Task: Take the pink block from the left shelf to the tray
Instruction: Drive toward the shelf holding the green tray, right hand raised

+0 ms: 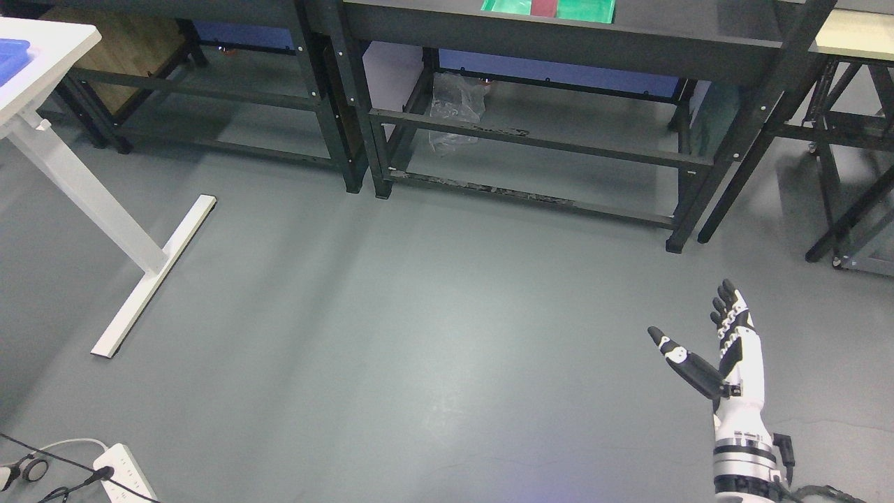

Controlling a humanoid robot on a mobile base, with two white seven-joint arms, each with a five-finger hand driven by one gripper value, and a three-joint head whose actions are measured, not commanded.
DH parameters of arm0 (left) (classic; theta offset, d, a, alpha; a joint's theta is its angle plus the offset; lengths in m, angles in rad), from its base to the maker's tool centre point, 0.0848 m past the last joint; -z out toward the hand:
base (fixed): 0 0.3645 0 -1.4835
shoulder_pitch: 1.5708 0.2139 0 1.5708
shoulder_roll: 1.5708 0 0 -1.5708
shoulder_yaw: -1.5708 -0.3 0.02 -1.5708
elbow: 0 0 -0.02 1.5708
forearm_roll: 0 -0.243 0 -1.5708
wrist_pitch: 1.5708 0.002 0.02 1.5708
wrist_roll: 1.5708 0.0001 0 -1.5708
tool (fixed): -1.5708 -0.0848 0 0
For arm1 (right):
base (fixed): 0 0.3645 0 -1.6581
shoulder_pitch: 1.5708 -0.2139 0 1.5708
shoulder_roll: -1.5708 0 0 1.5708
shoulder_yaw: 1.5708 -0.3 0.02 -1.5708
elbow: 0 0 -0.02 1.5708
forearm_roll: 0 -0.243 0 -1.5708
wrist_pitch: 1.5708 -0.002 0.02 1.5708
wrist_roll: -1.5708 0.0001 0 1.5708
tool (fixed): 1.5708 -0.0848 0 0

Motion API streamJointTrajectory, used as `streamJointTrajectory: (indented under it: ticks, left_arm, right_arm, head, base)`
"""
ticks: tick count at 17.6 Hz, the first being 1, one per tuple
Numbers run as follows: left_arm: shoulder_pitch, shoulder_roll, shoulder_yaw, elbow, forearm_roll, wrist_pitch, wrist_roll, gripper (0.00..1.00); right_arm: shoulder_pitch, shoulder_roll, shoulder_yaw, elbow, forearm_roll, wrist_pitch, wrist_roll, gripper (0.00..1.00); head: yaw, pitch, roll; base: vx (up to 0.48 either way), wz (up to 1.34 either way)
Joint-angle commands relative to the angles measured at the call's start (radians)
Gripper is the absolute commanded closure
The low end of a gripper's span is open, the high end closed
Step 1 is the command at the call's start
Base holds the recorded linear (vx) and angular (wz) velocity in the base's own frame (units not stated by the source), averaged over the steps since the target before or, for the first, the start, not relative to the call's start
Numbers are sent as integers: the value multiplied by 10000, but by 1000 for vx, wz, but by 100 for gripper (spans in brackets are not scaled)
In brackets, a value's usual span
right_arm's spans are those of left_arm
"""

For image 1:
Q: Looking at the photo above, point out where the black metal shelf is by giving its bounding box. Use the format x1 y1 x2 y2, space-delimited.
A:
319 1 836 254
2 1 367 194

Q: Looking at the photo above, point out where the wooden board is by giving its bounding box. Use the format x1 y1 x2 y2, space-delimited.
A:
38 6 187 77

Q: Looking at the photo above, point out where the white power strip cable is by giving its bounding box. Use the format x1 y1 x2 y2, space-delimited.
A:
38 438 109 455

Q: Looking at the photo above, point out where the black cart frame right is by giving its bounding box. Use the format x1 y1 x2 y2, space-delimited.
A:
698 7 894 277

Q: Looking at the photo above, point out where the black metal shelf left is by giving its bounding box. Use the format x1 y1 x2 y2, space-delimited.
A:
2 1 367 194

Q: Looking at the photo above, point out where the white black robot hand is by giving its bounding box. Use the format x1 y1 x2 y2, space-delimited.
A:
647 278 772 445

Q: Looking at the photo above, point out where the white standing desk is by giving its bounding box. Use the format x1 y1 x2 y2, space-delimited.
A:
1 18 217 358

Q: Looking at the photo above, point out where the pink red block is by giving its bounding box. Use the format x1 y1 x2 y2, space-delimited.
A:
529 0 558 18

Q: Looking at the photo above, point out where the crumpled clear plastic bag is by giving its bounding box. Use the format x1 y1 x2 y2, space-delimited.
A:
429 73 490 156

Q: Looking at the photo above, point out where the green plastic tray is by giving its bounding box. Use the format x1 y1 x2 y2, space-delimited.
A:
480 1 616 24

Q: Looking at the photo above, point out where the white power strip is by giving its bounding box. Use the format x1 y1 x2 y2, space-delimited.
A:
92 443 159 502

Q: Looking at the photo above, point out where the black metal shelf right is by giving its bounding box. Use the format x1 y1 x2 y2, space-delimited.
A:
319 1 836 254

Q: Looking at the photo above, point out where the blue plastic tray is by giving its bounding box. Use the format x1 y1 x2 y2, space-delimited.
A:
0 38 31 86

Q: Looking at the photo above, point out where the robot forearm silver wrist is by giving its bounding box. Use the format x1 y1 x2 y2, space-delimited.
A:
713 433 796 502

